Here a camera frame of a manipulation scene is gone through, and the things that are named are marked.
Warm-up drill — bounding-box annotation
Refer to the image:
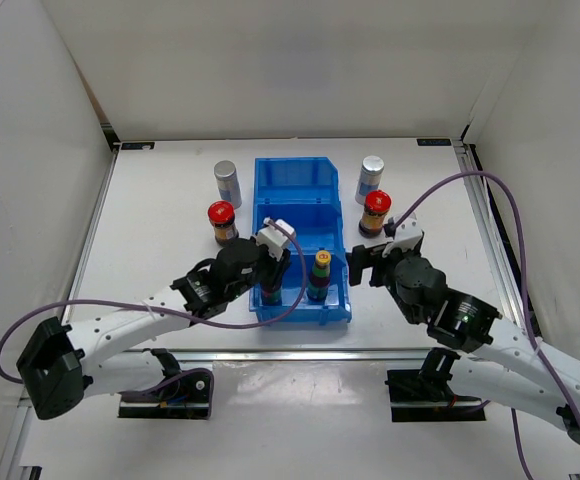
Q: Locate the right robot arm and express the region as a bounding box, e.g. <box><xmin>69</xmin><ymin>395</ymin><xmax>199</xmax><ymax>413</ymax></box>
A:
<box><xmin>346</xmin><ymin>227</ymin><xmax>580</xmax><ymax>445</ymax></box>

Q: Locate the left side aluminium rail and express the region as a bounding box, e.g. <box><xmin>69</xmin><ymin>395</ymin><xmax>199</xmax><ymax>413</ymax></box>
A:
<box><xmin>0</xmin><ymin>147</ymin><xmax>118</xmax><ymax>479</ymax></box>

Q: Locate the yellow-cap sauce bottle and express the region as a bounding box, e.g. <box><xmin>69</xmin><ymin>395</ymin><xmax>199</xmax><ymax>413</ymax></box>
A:
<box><xmin>260</xmin><ymin>280</ymin><xmax>282</xmax><ymax>306</ymax></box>
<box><xmin>307</xmin><ymin>250</ymin><xmax>332</xmax><ymax>302</ymax></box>

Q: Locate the black corner label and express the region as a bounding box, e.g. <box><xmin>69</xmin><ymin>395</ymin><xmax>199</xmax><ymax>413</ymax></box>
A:
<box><xmin>120</xmin><ymin>142</ymin><xmax>155</xmax><ymax>151</ymax></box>
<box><xmin>416</xmin><ymin>138</ymin><xmax>452</xmax><ymax>147</ymax></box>

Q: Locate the blue bin far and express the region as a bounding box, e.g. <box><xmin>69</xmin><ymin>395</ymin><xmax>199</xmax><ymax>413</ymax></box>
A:
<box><xmin>253</xmin><ymin>157</ymin><xmax>340</xmax><ymax>204</ymax></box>

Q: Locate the silver-capped spice shaker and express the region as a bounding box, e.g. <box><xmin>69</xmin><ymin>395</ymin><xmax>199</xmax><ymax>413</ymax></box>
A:
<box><xmin>355</xmin><ymin>155</ymin><xmax>385</xmax><ymax>205</ymax></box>
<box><xmin>214</xmin><ymin>160</ymin><xmax>242</xmax><ymax>209</ymax></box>

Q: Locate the blue bin middle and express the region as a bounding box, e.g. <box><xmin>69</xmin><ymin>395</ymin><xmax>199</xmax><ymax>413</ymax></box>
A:
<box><xmin>253</xmin><ymin>202</ymin><xmax>345</xmax><ymax>255</ymax></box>

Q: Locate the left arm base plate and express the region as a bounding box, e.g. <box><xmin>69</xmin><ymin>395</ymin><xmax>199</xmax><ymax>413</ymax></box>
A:
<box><xmin>117</xmin><ymin>368</ymin><xmax>214</xmax><ymax>420</ymax></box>

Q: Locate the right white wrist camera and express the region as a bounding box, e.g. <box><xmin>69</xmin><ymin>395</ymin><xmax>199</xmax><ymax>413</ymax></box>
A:
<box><xmin>382</xmin><ymin>213</ymin><xmax>424</xmax><ymax>258</ymax></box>

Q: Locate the red-lid sauce jar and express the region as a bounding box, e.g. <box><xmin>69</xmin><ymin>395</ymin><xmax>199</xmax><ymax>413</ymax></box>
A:
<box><xmin>358</xmin><ymin>190</ymin><xmax>392</xmax><ymax>238</ymax></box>
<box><xmin>207</xmin><ymin>200</ymin><xmax>239</xmax><ymax>246</ymax></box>

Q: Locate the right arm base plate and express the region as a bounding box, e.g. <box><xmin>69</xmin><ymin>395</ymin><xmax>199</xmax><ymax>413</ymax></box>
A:
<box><xmin>385</xmin><ymin>369</ymin><xmax>486</xmax><ymax>423</ymax></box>

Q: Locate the right side aluminium rail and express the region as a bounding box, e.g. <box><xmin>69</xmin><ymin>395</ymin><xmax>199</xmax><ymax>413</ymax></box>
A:
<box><xmin>451</xmin><ymin>140</ymin><xmax>580</xmax><ymax>480</ymax></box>

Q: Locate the right silver-capped spice shaker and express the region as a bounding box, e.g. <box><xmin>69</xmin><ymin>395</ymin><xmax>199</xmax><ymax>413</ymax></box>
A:
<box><xmin>355</xmin><ymin>155</ymin><xmax>385</xmax><ymax>205</ymax></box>

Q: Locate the blue bin near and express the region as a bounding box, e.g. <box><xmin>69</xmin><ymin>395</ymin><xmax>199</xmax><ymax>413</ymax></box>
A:
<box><xmin>249</xmin><ymin>248</ymin><xmax>352</xmax><ymax>325</ymax></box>

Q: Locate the left black corner label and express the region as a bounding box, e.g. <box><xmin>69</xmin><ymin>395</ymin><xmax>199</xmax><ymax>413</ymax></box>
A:
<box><xmin>120</xmin><ymin>142</ymin><xmax>155</xmax><ymax>151</ymax></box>

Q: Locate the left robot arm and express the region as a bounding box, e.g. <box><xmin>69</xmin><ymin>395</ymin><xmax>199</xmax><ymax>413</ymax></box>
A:
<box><xmin>16</xmin><ymin>234</ymin><xmax>290</xmax><ymax>420</ymax></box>

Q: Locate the right black corner label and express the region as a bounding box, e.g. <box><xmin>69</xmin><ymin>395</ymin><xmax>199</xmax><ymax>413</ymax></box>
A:
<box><xmin>416</xmin><ymin>138</ymin><xmax>452</xmax><ymax>147</ymax></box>

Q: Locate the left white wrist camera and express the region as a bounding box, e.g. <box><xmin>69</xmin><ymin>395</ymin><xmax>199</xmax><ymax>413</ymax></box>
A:
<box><xmin>255</xmin><ymin>217</ymin><xmax>296</xmax><ymax>262</ymax></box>

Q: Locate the aluminium table edge rail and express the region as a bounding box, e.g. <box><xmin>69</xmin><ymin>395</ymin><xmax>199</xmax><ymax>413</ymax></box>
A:
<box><xmin>44</xmin><ymin>347</ymin><xmax>521</xmax><ymax>362</ymax></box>

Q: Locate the blue bin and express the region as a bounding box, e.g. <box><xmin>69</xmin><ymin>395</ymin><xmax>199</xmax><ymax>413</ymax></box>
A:
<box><xmin>253</xmin><ymin>157</ymin><xmax>340</xmax><ymax>204</ymax></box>
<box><xmin>249</xmin><ymin>248</ymin><xmax>352</xmax><ymax>325</ymax></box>
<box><xmin>253</xmin><ymin>202</ymin><xmax>345</xmax><ymax>255</ymax></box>

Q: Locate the left silver-capped spice shaker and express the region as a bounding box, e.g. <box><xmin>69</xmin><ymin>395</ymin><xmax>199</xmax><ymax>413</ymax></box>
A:
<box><xmin>214</xmin><ymin>160</ymin><xmax>242</xmax><ymax>209</ymax></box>

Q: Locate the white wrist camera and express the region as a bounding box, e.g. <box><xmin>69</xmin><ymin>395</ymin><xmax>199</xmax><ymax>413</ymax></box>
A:
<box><xmin>382</xmin><ymin>213</ymin><xmax>424</xmax><ymax>258</ymax></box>
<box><xmin>255</xmin><ymin>217</ymin><xmax>296</xmax><ymax>262</ymax></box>

